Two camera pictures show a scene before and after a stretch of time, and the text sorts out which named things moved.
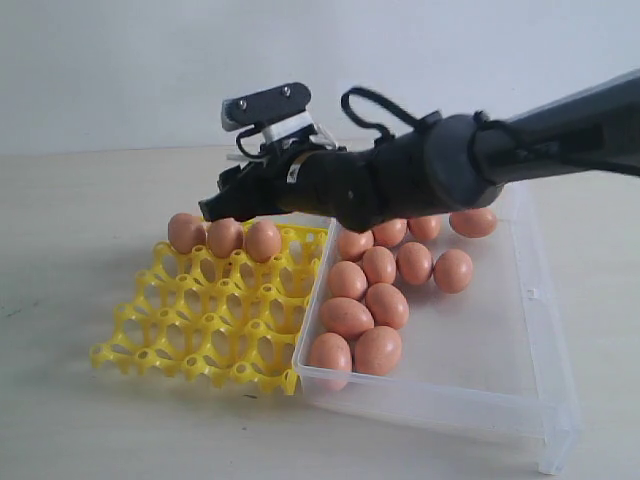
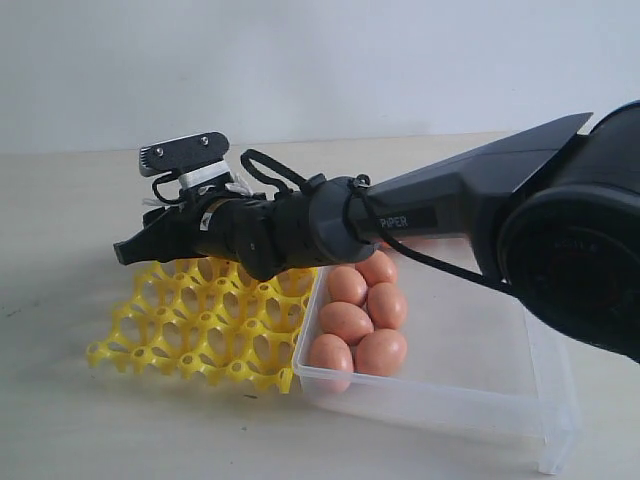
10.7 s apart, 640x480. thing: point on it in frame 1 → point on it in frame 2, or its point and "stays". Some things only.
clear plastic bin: (484, 365) stays
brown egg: (345, 317) stays
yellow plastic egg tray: (204, 317) stays
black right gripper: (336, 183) → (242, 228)
